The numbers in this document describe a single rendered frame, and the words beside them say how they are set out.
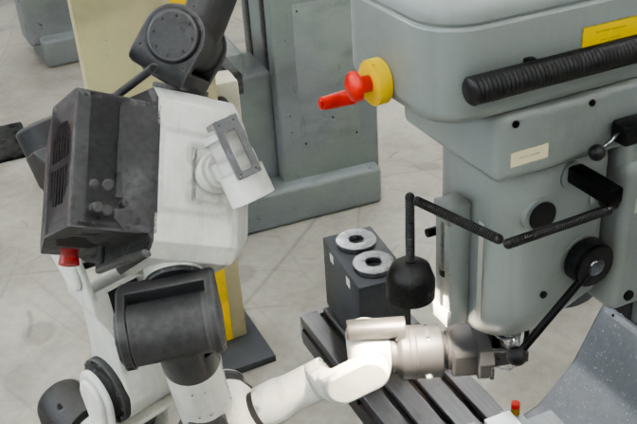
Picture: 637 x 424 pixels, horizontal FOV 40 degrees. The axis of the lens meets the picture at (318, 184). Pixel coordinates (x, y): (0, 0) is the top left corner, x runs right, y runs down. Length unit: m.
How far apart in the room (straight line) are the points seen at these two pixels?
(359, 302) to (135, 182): 0.74
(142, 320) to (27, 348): 2.49
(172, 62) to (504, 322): 0.62
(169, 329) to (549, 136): 0.58
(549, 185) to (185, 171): 0.52
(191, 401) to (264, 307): 2.30
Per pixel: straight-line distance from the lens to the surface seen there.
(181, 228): 1.27
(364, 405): 1.87
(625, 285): 1.41
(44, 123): 1.64
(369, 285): 1.84
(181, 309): 1.26
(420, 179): 4.55
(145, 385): 1.80
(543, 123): 1.15
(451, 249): 1.29
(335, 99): 1.22
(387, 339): 1.45
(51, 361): 3.63
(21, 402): 3.49
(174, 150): 1.29
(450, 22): 1.01
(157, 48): 1.32
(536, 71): 1.05
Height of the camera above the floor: 2.19
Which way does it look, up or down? 29 degrees down
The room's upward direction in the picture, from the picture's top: 4 degrees counter-clockwise
